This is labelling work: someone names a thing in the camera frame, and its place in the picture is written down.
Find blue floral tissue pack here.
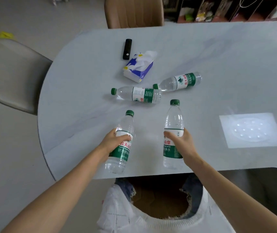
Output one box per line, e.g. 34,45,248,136
123,50,157,83

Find dark wooden shelf unit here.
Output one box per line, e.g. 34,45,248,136
163,0,277,23

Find brown leather chair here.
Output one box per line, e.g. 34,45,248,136
104,0,165,29

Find person's left forearm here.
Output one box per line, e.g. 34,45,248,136
1,146,110,233

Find green-capped water bottle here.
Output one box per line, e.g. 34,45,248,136
105,110,135,174
111,86,162,104
163,99,185,170
153,72,203,92

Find grey leather chair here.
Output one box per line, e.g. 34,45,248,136
0,39,53,116

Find frayed denim shorts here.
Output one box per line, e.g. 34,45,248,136
115,173,204,219

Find person's right hand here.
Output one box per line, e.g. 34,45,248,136
163,128,199,165

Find black remote control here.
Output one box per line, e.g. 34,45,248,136
122,39,133,60

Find person's left hand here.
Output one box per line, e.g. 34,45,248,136
98,128,132,157

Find person's right forearm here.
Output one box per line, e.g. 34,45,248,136
184,154,277,233

